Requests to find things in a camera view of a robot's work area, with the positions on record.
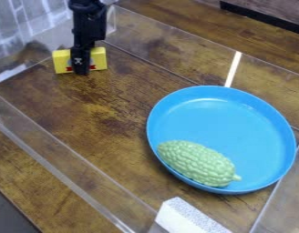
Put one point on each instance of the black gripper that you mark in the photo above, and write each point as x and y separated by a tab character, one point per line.
90	27

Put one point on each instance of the yellow block with label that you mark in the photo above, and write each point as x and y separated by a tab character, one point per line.
63	61

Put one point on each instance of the blue oval tray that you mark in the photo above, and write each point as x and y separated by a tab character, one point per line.
236	123

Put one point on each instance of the white foam block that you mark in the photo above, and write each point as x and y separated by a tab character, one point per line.
180	217

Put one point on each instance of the black bar on floor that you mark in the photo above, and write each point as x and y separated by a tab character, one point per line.
275	21

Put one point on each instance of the green bitter melon toy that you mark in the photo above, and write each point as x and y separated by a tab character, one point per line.
198	162

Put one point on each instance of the clear acrylic enclosure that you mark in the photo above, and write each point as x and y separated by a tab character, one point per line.
78	168

